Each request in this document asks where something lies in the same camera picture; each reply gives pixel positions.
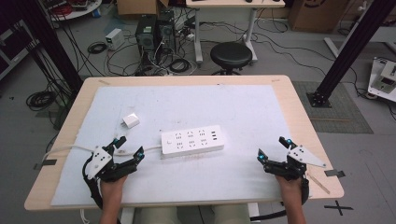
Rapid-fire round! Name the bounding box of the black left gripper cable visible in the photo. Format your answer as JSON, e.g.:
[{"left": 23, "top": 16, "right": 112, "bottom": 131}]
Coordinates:
[{"left": 81, "top": 155, "right": 105, "bottom": 210}]

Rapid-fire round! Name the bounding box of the large coil of black cable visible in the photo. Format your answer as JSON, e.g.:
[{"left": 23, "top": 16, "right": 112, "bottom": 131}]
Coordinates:
[{"left": 25, "top": 90, "right": 57, "bottom": 112}]

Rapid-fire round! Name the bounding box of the light blue table mat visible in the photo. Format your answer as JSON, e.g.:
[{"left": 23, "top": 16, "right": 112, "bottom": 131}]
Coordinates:
[{"left": 50, "top": 84, "right": 304, "bottom": 207}]

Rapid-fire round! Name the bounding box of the small coil of black cable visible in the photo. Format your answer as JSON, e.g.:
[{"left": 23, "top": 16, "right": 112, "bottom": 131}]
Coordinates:
[{"left": 87, "top": 41, "right": 108, "bottom": 55}]

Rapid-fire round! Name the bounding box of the black computer tower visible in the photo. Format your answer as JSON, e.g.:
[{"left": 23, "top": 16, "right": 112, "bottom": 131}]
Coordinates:
[
  {"left": 135, "top": 14, "right": 158, "bottom": 54},
  {"left": 156, "top": 10, "right": 177, "bottom": 54}
]

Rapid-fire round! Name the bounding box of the large cardboard box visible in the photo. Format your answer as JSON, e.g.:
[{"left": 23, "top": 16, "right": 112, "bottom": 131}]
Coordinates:
[{"left": 288, "top": 0, "right": 351, "bottom": 34}]

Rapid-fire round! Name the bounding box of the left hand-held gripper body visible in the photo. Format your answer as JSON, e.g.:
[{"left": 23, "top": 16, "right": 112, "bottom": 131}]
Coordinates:
[{"left": 82, "top": 145, "right": 139, "bottom": 184}]

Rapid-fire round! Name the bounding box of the white device on floor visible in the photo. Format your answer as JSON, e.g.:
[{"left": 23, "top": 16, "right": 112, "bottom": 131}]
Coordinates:
[{"left": 367, "top": 57, "right": 396, "bottom": 104}]

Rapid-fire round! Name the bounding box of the person's right hand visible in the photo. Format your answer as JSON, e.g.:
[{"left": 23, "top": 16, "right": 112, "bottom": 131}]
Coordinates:
[{"left": 275, "top": 175, "right": 304, "bottom": 203}]

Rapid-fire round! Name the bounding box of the black round stool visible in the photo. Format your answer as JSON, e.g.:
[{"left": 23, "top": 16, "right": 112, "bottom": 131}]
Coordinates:
[{"left": 209, "top": 41, "right": 253, "bottom": 77}]

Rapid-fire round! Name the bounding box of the white power strip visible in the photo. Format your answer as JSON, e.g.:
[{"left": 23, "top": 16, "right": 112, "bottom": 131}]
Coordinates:
[{"left": 160, "top": 124, "right": 225, "bottom": 160}]

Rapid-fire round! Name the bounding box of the round white table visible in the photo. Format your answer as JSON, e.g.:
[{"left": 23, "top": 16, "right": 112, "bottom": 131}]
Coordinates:
[{"left": 40, "top": 0, "right": 103, "bottom": 22}]

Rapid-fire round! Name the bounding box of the black tape cross mark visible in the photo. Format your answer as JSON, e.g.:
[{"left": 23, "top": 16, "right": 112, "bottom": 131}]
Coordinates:
[{"left": 323, "top": 200, "right": 355, "bottom": 217}]

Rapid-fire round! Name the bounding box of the coil of cable by desk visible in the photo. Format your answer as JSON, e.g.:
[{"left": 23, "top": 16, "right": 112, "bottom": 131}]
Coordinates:
[{"left": 169, "top": 58, "right": 191, "bottom": 75}]

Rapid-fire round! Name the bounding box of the white power supply box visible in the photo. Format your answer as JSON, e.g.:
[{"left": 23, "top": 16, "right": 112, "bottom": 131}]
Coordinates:
[{"left": 105, "top": 27, "right": 126, "bottom": 51}]

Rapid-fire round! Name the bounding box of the white background desk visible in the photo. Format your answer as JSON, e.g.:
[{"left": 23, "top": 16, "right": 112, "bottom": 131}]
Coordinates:
[{"left": 185, "top": 0, "right": 286, "bottom": 64}]

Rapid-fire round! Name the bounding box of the white charger adapter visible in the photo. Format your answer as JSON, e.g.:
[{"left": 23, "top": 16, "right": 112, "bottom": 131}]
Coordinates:
[{"left": 121, "top": 112, "right": 141, "bottom": 130}]

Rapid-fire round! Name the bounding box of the black tape piece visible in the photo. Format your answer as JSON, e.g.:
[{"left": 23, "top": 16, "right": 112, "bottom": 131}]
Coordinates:
[
  {"left": 33, "top": 159, "right": 58, "bottom": 171},
  {"left": 324, "top": 169, "right": 347, "bottom": 178}
]

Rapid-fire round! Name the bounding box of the grey floor mat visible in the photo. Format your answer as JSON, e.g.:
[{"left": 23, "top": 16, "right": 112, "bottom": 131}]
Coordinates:
[{"left": 292, "top": 80, "right": 375, "bottom": 135}]

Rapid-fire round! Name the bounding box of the white power strip cable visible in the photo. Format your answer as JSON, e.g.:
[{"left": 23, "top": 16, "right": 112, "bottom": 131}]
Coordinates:
[{"left": 41, "top": 143, "right": 163, "bottom": 163}]

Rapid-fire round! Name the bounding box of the black metal stand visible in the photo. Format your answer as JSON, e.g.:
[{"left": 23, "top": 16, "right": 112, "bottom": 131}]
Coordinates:
[
  {"left": 306, "top": 0, "right": 396, "bottom": 109},
  {"left": 8, "top": 0, "right": 84, "bottom": 93}
]

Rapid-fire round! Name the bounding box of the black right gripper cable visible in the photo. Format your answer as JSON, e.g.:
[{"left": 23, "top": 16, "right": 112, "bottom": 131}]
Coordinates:
[{"left": 248, "top": 176, "right": 311, "bottom": 222}]

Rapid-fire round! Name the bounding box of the grey metal rack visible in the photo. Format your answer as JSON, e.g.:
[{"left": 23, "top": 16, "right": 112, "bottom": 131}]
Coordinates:
[{"left": 0, "top": 20, "right": 39, "bottom": 81}]

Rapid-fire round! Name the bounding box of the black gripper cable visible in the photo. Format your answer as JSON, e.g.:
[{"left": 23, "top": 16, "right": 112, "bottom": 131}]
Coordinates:
[
  {"left": 248, "top": 176, "right": 311, "bottom": 222},
  {"left": 81, "top": 155, "right": 105, "bottom": 210}
]

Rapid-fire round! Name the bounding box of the person's left hand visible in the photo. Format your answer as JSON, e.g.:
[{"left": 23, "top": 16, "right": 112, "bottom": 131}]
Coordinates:
[{"left": 99, "top": 174, "right": 129, "bottom": 203}]

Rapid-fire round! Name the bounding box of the thin wooden stick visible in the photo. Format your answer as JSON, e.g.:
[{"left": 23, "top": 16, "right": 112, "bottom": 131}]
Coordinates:
[{"left": 306, "top": 172, "right": 332, "bottom": 195}]

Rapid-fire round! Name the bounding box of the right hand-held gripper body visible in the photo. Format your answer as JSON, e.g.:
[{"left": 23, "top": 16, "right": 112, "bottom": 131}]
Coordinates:
[{"left": 262, "top": 144, "right": 327, "bottom": 182}]

